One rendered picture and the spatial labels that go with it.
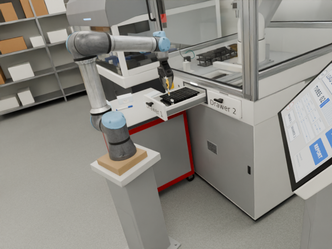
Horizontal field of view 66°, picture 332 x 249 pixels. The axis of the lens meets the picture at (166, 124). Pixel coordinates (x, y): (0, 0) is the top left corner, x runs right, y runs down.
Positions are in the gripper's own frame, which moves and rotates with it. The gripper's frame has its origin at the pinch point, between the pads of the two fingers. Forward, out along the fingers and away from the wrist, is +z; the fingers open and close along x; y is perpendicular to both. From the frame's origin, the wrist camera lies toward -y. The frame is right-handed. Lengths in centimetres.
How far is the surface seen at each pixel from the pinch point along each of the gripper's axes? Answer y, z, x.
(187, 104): -6.2, 11.4, -9.7
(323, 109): -93, -12, -28
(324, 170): -112, -6, -11
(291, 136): -88, -2, -21
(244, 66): -37, -15, -33
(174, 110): -8.6, 12.2, 0.1
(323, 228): -101, 35, -28
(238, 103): -35.2, 6.2, -30.3
